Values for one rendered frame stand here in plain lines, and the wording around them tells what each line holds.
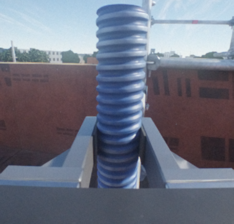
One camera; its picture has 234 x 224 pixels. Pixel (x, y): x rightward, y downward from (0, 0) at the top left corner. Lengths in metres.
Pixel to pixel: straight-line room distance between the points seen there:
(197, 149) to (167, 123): 0.28
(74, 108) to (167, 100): 0.63
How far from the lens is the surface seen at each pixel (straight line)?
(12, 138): 1.61
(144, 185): 1.09
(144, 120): 0.15
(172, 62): 0.91
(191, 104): 1.10
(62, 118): 1.26
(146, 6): 0.94
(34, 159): 1.42
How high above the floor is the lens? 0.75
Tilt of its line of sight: 17 degrees down
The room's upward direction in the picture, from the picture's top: 1 degrees clockwise
